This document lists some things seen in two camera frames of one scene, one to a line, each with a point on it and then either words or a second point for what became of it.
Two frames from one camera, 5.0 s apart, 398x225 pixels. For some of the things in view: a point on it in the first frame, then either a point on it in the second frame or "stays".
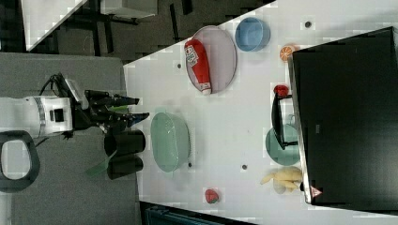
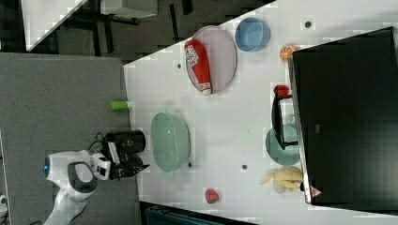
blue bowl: [252, 34] stays
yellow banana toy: [289, 177] stays
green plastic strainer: [170, 142] stays
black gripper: [98, 110] → [130, 164]
